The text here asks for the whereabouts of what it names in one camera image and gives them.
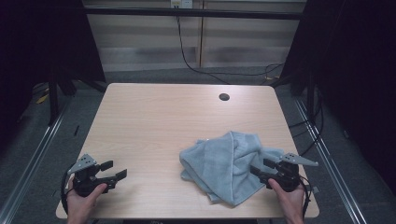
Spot black metal stand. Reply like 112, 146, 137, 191
47, 64, 61, 126

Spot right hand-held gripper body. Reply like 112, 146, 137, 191
264, 152, 319, 193

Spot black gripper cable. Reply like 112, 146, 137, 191
60, 163, 77, 216
298, 175, 313, 219

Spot black wall cable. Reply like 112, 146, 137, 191
175, 14, 232, 86

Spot person's left hand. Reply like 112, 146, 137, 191
65, 183, 108, 224

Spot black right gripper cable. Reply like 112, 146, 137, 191
298, 175, 313, 219

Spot black horizontal frame bar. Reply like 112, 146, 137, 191
83, 7, 305, 21

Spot white wall socket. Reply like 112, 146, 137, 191
170, 0, 194, 9

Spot black curtain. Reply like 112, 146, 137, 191
0, 0, 107, 150
280, 0, 396, 195

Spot metal floor rail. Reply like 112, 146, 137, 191
0, 102, 70, 224
293, 98, 369, 224

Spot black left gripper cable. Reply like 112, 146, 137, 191
60, 163, 77, 216

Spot yellow floor item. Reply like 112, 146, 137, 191
35, 92, 50, 105

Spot light blue towel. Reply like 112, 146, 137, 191
178, 130, 286, 208

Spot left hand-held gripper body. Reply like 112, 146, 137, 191
67, 153, 118, 198

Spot person's right hand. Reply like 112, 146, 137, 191
268, 177, 305, 224

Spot black thin floor cable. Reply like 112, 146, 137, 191
261, 62, 286, 86

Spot black floor cables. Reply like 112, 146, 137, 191
288, 88, 325, 157

